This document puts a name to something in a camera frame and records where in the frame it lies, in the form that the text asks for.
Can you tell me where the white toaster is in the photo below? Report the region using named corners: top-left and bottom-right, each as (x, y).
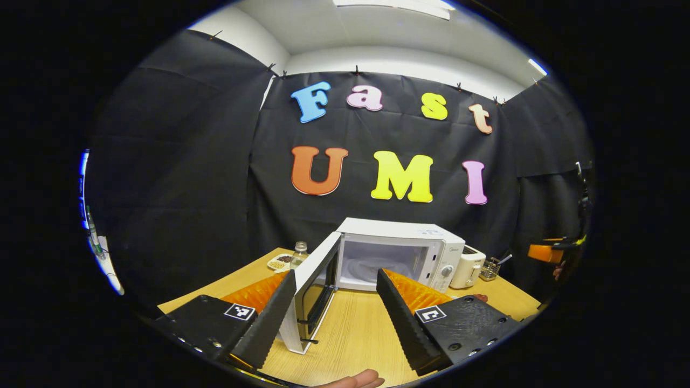
top-left (449, 245), bottom-right (487, 290)

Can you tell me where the long ceiling light panel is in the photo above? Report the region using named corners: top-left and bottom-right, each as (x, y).
top-left (333, 0), bottom-right (451, 21)

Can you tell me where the clear plastic bottle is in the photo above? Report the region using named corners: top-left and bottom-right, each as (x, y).
top-left (289, 241), bottom-right (309, 270)

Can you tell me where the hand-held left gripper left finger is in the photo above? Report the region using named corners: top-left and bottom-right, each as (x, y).
top-left (153, 269), bottom-right (297, 372)

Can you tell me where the black backdrop cloth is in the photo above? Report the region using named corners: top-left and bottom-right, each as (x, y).
top-left (84, 30), bottom-right (596, 318)

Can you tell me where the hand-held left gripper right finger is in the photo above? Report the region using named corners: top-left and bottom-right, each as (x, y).
top-left (376, 268), bottom-right (523, 376)

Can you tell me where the metal wire utensil basket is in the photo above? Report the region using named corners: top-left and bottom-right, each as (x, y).
top-left (480, 254), bottom-right (513, 282)

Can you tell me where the white divided dish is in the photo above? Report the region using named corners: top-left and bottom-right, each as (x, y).
top-left (267, 253), bottom-right (294, 273)

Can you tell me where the white microwave oven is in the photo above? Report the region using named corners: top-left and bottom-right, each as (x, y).
top-left (278, 217), bottom-right (466, 355)

